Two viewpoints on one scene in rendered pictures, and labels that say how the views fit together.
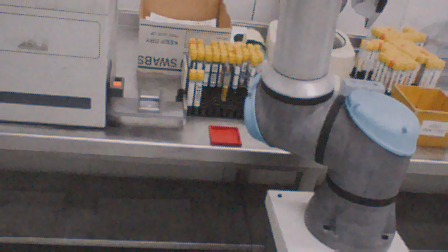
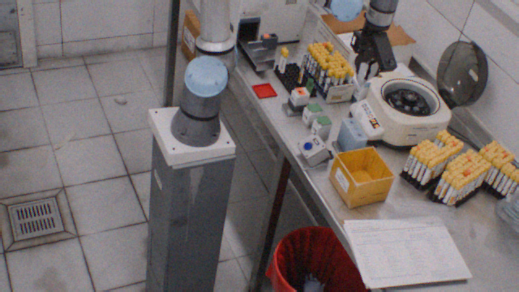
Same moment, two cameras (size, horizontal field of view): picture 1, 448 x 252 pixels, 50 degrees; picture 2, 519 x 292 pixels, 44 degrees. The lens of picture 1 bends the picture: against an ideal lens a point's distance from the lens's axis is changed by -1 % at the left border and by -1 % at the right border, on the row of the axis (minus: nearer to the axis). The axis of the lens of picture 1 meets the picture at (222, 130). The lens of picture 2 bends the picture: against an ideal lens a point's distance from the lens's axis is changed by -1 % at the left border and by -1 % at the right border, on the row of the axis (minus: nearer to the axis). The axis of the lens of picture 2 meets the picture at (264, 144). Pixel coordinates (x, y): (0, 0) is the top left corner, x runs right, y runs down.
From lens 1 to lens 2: 188 cm
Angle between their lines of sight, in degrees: 55
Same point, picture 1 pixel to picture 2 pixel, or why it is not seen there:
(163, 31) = (325, 29)
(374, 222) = (178, 118)
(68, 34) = not seen: outside the picture
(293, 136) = not seen: hidden behind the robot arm
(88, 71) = (235, 12)
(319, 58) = (203, 29)
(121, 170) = not seen: hidden behind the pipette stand
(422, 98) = (384, 174)
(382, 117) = (191, 65)
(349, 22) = (504, 133)
